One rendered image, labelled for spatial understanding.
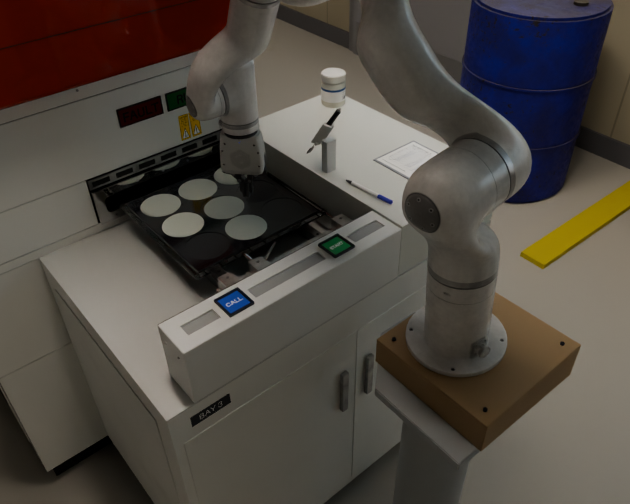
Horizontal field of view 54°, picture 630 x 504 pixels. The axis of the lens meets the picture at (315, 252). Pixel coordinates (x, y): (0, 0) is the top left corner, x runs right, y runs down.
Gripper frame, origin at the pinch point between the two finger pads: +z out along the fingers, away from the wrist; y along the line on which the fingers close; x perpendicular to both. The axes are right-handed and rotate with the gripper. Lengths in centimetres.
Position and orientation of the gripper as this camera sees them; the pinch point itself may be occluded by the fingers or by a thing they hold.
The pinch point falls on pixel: (246, 187)
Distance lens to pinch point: 149.8
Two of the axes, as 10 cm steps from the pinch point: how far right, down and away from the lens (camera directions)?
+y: 9.9, 0.8, -1.2
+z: 0.2, 7.8, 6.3
